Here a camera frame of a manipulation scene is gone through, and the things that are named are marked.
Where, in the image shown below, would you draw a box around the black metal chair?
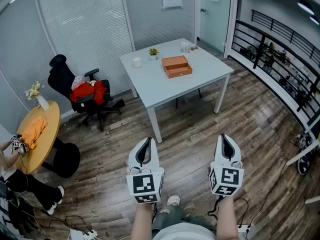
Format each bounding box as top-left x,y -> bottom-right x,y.
174,88 -> 203,110

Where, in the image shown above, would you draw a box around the person's blue jeans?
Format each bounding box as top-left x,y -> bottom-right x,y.
151,203 -> 217,240

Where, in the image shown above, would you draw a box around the person's right forearm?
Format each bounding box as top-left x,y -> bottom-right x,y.
215,195 -> 240,240

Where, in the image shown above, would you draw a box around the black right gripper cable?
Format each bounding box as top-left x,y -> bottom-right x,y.
207,196 -> 250,229

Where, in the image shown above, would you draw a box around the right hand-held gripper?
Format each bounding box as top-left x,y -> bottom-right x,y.
208,133 -> 245,198

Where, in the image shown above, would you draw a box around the frosted glass door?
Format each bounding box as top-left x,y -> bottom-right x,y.
199,0 -> 232,57

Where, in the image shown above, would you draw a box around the round wooden table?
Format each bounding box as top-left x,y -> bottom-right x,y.
15,100 -> 81,179

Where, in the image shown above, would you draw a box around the orange wooden box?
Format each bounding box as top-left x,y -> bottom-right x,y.
161,55 -> 193,79

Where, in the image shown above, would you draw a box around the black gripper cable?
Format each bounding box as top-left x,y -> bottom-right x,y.
207,196 -> 250,229
151,202 -> 159,225

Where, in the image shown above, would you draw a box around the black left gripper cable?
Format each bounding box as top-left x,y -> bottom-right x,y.
151,202 -> 159,225

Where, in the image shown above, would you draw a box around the black metal railing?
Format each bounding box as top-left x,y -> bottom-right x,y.
231,8 -> 320,132

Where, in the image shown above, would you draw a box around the person's white shirt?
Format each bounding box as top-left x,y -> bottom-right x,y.
152,222 -> 217,240

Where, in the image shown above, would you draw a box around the white square table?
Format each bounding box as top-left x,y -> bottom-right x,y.
119,38 -> 235,145

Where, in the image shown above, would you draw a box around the orange cloth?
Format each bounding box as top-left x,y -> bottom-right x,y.
19,115 -> 48,151

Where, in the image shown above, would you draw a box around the white desk frame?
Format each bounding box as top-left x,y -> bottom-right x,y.
286,123 -> 320,167

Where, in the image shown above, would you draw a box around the person's left forearm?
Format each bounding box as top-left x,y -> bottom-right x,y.
129,201 -> 157,240

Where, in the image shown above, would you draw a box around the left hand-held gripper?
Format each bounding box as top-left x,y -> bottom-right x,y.
126,136 -> 165,205

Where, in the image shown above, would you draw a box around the potted orange flower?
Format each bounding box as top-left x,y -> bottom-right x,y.
148,47 -> 160,61

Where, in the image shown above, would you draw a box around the pink white bag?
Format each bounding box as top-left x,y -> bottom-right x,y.
71,75 -> 86,91

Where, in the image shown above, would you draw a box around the black floor equipment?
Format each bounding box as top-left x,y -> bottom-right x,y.
0,181 -> 38,240

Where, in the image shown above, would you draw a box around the person's white shoe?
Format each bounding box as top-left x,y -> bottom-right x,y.
166,195 -> 181,207

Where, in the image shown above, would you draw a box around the red cloth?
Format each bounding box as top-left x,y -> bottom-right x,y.
69,80 -> 108,105

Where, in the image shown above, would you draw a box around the white vase with flowers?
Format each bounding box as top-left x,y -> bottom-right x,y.
24,81 -> 51,111

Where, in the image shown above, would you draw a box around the black office chair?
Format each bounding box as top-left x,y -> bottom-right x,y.
47,54 -> 126,132

